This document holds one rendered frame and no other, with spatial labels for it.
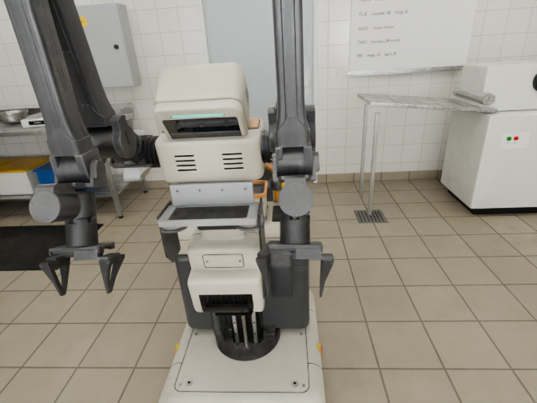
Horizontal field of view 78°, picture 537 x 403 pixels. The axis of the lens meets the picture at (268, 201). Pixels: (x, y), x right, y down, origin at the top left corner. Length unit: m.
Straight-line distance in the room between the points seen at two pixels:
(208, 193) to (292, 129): 0.37
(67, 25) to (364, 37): 3.05
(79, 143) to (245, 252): 0.52
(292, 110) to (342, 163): 3.19
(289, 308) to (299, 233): 0.88
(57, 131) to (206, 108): 0.29
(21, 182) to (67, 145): 3.30
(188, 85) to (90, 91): 0.20
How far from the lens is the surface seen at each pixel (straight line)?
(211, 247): 1.01
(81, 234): 0.75
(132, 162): 0.95
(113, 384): 1.96
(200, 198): 0.90
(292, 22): 0.59
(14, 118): 4.11
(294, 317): 1.50
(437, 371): 1.92
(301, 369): 1.45
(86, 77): 0.81
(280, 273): 1.16
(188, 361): 1.53
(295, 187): 0.54
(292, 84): 0.59
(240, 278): 1.02
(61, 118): 0.73
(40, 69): 0.72
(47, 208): 0.69
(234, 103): 0.77
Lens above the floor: 1.41
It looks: 25 degrees down
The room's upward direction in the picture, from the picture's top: 4 degrees counter-clockwise
